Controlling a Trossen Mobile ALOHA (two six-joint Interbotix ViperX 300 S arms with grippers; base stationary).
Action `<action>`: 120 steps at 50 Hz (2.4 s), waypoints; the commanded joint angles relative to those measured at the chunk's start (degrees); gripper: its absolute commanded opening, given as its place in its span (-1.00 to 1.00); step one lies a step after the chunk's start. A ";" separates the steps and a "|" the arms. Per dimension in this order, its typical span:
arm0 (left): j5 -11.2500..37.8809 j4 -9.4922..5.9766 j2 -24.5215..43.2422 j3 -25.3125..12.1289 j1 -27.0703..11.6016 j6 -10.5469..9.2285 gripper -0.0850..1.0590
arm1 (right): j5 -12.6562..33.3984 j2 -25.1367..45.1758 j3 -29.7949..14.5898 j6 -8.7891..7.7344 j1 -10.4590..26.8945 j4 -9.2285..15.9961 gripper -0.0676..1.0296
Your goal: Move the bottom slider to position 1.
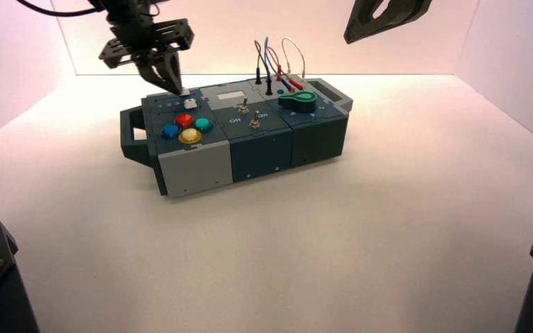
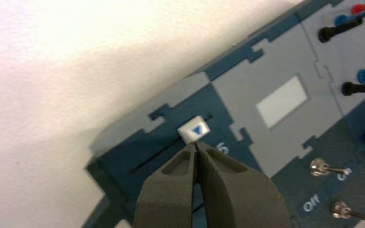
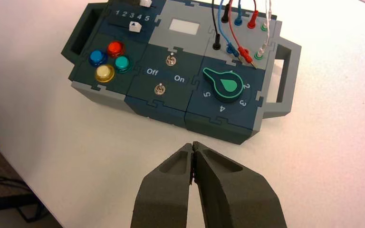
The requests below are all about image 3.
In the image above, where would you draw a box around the yellow push button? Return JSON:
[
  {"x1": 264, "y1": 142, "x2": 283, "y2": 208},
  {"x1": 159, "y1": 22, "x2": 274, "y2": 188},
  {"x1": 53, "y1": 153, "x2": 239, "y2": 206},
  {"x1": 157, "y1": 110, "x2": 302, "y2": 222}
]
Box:
[{"x1": 95, "y1": 64, "x2": 115, "y2": 84}]

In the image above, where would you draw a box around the black flat bar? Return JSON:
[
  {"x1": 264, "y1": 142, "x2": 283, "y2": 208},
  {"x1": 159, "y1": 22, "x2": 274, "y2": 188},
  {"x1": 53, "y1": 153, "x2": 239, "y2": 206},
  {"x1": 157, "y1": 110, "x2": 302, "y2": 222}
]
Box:
[{"x1": 0, "y1": 193, "x2": 49, "y2": 224}]

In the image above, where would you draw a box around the teal push button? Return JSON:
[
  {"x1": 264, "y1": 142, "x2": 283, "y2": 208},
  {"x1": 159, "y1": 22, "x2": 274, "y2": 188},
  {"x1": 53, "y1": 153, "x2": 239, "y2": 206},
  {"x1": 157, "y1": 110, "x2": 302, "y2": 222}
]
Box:
[{"x1": 114, "y1": 56, "x2": 133, "y2": 74}]

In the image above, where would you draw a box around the thin black cable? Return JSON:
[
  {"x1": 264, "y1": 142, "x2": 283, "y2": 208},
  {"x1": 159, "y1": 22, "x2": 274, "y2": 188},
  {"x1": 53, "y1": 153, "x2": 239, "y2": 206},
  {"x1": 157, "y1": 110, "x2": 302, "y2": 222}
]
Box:
[{"x1": 0, "y1": 176, "x2": 29, "y2": 191}]

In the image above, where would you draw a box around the blue push button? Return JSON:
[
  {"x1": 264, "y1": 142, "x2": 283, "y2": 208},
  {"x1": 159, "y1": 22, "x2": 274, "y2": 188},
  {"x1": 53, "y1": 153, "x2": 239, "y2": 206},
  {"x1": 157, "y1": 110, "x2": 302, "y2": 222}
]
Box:
[{"x1": 89, "y1": 49, "x2": 108, "y2": 67}]

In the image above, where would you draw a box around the red push button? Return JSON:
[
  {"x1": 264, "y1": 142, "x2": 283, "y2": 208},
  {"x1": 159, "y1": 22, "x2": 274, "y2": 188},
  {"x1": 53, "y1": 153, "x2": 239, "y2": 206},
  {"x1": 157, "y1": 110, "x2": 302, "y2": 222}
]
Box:
[{"x1": 106, "y1": 41, "x2": 126, "y2": 58}]

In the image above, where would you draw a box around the green rotary selector knob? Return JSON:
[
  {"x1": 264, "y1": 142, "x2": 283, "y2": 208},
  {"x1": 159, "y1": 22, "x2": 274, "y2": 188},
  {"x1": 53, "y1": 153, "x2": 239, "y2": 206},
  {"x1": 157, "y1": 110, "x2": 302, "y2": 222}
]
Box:
[{"x1": 202, "y1": 66, "x2": 244, "y2": 104}]

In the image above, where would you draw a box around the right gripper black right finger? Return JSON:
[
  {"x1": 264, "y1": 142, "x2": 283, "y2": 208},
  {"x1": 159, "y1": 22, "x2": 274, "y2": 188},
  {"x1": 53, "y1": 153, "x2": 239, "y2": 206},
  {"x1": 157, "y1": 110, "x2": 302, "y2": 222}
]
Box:
[{"x1": 192, "y1": 141, "x2": 288, "y2": 228}]

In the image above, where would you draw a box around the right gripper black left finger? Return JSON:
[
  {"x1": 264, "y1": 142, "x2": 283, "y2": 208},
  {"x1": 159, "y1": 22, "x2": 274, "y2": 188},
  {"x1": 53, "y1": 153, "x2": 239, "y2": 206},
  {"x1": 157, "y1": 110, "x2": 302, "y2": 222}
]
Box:
[{"x1": 130, "y1": 143, "x2": 193, "y2": 228}]

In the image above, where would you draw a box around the black banana plug cable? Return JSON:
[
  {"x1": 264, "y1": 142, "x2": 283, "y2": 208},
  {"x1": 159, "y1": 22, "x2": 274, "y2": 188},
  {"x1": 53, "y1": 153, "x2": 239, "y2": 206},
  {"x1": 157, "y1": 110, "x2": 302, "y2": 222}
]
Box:
[{"x1": 210, "y1": 0, "x2": 232, "y2": 52}]

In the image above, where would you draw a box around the blue banana plug cable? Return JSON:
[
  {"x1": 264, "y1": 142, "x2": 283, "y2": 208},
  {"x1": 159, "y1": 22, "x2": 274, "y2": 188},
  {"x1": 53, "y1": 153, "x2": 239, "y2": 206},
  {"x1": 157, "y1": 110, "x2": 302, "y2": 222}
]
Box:
[{"x1": 217, "y1": 0, "x2": 244, "y2": 58}]

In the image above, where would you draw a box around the red banana plug cable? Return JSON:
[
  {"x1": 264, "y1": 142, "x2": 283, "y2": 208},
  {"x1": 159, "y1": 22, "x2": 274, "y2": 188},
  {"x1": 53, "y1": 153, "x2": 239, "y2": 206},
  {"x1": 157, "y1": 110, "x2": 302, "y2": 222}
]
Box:
[{"x1": 228, "y1": 0, "x2": 259, "y2": 70}]

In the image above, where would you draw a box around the white banana plug cable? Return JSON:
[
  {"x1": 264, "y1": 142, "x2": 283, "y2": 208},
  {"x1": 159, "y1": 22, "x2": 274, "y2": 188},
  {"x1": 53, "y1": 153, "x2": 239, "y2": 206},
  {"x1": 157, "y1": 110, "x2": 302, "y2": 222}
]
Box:
[{"x1": 255, "y1": 0, "x2": 273, "y2": 59}]

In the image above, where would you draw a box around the blue grey modular control box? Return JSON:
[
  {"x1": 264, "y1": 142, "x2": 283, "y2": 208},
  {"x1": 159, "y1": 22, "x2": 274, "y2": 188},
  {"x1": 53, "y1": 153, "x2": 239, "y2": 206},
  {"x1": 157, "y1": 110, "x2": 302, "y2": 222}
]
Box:
[{"x1": 61, "y1": 0, "x2": 302, "y2": 146}]

